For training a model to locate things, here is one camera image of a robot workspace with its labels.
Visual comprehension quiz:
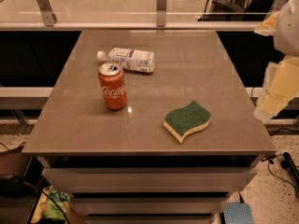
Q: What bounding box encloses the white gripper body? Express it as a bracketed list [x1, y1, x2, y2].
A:
[274, 0, 299, 56]

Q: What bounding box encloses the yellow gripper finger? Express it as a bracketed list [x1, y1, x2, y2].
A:
[254, 11, 279, 36]
[254, 56, 299, 119]

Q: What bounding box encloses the red Coca-Cola can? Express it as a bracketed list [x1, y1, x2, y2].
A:
[98, 63, 127, 110]

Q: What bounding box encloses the black power strip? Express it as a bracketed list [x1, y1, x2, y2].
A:
[281, 152, 299, 198]

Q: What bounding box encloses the green and yellow sponge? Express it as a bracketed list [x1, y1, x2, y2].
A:
[164, 101, 211, 143]

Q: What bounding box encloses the clear plastic water bottle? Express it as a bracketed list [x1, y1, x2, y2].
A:
[97, 48, 156, 74]

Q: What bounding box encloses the blue perforated box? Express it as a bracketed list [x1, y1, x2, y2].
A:
[222, 203, 254, 224]

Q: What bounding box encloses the grey drawer cabinet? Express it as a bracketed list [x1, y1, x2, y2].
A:
[24, 31, 275, 223]

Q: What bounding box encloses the green snack bag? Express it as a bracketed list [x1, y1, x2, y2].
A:
[30, 186, 70, 224]

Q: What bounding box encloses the black cable on floor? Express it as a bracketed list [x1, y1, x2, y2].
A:
[261, 154, 299, 191]

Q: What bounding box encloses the metal railing bracket middle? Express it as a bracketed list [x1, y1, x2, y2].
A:
[156, 0, 167, 27]

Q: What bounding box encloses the metal railing bracket left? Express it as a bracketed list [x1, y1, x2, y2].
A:
[36, 0, 57, 27]

